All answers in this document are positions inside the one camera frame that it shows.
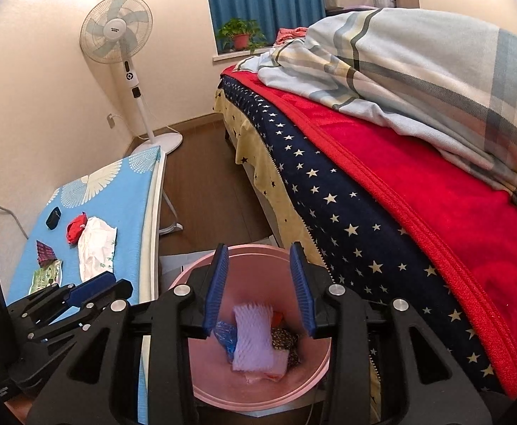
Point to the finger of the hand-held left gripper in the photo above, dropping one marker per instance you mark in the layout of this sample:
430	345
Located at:
92	287
116	291

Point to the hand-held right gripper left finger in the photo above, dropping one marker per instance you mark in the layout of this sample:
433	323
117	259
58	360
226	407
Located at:
216	292

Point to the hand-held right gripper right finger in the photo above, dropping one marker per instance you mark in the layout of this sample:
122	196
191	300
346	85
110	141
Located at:
302	292

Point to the green white packet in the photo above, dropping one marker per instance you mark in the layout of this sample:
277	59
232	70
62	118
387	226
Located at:
45	276

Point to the blue plastic bag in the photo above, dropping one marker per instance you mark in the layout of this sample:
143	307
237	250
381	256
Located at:
227	338

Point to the dark floral wrapper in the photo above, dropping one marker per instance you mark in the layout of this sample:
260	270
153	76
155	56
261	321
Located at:
282	341

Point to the maroon plaid packet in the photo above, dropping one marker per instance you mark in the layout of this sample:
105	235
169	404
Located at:
45	252

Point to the red snack packet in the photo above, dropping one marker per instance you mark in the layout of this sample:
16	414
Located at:
76	229

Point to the clear plastic bag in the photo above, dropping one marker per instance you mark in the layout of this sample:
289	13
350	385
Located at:
262	376

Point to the pink round bin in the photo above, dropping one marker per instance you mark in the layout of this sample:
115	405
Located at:
258	389

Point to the white folding table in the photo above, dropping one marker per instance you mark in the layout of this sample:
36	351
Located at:
154	230

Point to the small black case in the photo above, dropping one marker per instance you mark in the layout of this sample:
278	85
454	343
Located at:
53	218

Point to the yellow star bed skirt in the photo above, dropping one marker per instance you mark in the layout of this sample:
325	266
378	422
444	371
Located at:
280	203

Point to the navy star bed sheet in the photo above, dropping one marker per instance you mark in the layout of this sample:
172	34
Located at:
351	212

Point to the bed with red blanket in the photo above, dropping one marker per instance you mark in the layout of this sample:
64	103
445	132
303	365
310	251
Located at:
417	186

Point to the white windowsill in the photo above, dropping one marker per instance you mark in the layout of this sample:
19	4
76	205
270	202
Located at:
236	56

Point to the pale plaid quilt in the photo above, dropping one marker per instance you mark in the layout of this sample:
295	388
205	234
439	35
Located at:
417	75

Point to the potted green plant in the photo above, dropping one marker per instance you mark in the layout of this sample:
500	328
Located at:
240	40

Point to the pink cloth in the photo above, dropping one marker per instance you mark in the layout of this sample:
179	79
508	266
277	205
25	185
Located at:
289	35

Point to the white standing fan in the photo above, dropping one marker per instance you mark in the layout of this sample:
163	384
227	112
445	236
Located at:
116	26

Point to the white wall plug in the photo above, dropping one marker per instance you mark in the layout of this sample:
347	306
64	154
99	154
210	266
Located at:
111	120

